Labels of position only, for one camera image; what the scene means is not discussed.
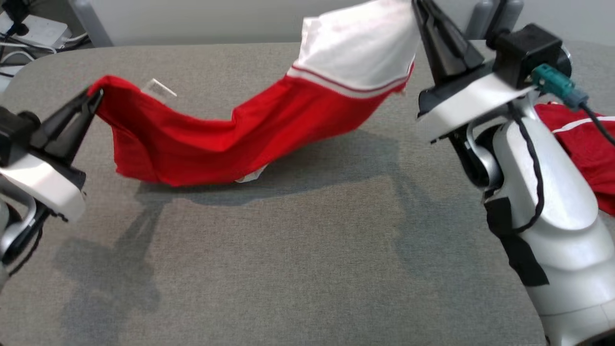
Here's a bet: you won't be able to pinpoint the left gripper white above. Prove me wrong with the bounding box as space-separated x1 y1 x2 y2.
0 88 105 223

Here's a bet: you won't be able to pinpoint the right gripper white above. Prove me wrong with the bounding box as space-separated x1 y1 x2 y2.
410 0 537 144

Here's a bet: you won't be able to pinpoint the red jersey white sleeves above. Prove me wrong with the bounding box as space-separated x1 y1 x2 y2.
87 0 421 187

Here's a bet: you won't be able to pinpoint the red Bulls shorts white trim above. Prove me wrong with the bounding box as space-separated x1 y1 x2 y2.
534 102 615 216

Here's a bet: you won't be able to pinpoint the white power strip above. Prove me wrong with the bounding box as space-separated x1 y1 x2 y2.
0 13 69 49

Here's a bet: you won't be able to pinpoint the black power adapter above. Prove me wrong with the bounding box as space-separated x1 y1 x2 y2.
2 0 30 37

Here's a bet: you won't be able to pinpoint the white power cable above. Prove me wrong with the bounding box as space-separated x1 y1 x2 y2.
60 33 92 49

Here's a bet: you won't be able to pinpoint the right camera cable teal connector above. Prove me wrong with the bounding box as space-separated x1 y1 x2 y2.
531 63 615 146

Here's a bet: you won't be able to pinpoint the white partition screen grey frame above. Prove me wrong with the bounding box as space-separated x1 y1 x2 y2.
495 0 615 46
67 0 495 48

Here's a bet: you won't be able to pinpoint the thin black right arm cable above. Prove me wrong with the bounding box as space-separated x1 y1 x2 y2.
508 102 547 235

